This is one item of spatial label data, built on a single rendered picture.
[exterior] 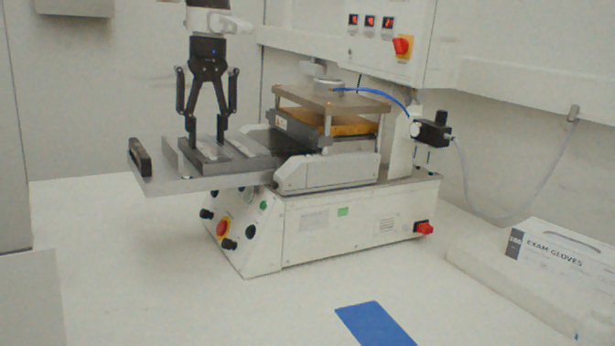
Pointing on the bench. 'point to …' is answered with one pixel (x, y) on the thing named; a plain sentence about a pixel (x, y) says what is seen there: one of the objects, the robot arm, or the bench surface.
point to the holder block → (225, 160)
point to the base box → (340, 224)
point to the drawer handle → (140, 156)
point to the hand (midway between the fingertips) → (206, 133)
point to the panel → (239, 220)
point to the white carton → (565, 255)
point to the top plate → (334, 97)
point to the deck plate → (353, 186)
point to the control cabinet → (403, 60)
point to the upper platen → (358, 128)
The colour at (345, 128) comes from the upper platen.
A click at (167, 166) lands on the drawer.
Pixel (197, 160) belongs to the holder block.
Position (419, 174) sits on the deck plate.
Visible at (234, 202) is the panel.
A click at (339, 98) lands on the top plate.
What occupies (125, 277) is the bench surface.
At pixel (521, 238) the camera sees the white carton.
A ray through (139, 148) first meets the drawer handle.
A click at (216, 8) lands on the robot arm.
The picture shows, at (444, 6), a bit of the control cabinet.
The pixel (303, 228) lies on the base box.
